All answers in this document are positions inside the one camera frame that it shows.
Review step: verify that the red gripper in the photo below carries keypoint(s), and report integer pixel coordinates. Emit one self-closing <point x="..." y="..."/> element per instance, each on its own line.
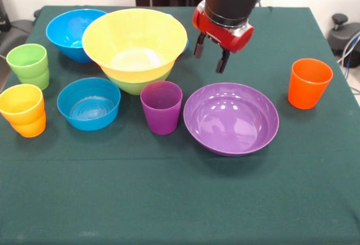
<point x="222" y="35"/>

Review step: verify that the purple bowl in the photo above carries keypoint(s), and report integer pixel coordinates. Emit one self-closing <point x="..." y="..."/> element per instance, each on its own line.
<point x="230" y="126"/>

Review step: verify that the yellow bowl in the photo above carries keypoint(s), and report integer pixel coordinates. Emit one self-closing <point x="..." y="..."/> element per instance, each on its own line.
<point x="132" y="31"/>

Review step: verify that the blue cup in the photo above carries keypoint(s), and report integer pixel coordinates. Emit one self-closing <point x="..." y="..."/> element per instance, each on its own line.
<point x="186" y="46"/>

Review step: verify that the purple cup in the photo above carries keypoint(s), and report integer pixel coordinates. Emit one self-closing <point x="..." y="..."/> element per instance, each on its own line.
<point x="161" y="118"/>

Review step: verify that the green bowl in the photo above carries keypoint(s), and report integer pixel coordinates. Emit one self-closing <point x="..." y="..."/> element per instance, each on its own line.
<point x="135" y="86"/>

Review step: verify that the red-orange cup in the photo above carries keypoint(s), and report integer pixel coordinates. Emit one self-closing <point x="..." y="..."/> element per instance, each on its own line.
<point x="308" y="93"/>

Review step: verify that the black stand with knob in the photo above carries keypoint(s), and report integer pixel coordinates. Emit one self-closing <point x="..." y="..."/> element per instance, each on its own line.
<point x="340" y="19"/>

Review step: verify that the dark green table cloth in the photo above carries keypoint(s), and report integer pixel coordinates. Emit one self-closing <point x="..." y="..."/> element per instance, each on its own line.
<point x="180" y="186"/>

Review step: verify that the small blue bowl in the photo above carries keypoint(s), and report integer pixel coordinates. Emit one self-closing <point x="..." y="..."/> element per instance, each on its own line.
<point x="88" y="122"/>

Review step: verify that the large blue bowl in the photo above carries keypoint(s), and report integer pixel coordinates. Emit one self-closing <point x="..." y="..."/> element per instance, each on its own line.
<point x="64" y="36"/>

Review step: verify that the green cup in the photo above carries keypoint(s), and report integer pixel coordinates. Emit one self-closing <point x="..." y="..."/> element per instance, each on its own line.
<point x="38" y="83"/>
<point x="26" y="67"/>

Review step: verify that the black table clamp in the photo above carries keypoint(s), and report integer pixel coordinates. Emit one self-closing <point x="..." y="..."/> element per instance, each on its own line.
<point x="36" y="13"/>

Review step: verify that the orange cup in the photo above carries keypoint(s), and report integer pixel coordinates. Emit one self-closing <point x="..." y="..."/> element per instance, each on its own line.
<point x="29" y="131"/>

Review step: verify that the yellow cup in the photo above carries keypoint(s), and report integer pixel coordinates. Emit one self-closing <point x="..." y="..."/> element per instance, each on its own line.
<point x="21" y="114"/>

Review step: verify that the dark equipment box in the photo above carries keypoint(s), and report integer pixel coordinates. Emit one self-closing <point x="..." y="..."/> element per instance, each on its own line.
<point x="3" y="17"/>

